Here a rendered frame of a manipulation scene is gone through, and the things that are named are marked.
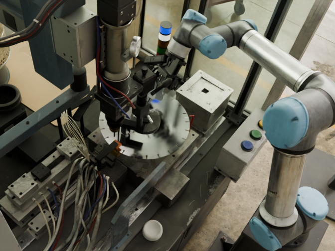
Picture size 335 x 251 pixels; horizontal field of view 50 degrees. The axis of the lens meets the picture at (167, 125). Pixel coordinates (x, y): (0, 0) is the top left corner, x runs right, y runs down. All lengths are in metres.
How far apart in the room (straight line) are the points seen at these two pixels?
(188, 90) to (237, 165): 0.37
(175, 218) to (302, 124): 0.64
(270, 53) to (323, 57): 2.48
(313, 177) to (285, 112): 1.72
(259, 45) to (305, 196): 0.51
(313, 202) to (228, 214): 1.06
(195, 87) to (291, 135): 0.72
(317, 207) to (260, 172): 1.25
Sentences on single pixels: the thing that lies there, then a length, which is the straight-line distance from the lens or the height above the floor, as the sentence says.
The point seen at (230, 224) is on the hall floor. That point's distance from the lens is 2.23.
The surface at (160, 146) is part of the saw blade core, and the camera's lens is 1.25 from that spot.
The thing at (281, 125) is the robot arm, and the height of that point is 1.32.
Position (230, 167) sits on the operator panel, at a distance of 1.42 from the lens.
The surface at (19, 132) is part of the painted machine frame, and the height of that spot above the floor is 1.05.
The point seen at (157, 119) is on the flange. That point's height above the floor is 0.96.
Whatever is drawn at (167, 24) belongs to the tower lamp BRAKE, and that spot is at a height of 1.16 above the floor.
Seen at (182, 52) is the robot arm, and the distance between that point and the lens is 1.22.
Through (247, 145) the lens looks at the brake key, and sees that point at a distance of 1.38.
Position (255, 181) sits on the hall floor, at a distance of 2.43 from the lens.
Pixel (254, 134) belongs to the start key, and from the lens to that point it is 1.43.
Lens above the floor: 1.96
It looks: 51 degrees down
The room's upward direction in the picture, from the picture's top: 11 degrees clockwise
